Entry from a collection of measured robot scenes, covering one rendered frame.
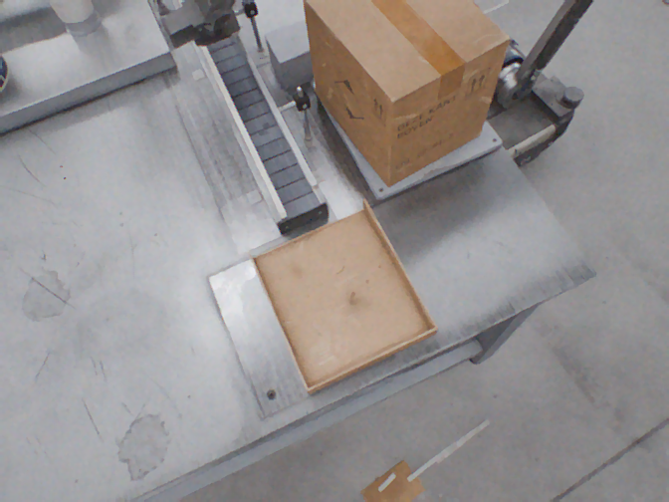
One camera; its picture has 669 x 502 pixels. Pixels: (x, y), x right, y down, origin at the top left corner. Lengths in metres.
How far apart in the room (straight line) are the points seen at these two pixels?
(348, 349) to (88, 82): 0.88
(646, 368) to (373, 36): 1.48
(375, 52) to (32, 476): 0.95
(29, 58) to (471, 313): 1.20
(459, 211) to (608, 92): 1.54
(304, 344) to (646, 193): 1.65
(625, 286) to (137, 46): 1.73
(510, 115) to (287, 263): 1.22
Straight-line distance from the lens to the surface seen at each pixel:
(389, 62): 0.93
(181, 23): 1.09
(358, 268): 1.03
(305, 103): 1.09
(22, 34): 1.61
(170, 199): 1.19
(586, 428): 1.92
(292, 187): 1.07
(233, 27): 1.22
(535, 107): 2.08
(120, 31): 1.49
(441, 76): 0.92
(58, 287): 1.20
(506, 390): 1.86
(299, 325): 1.00
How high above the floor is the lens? 1.79
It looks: 66 degrees down
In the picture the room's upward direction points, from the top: 9 degrees counter-clockwise
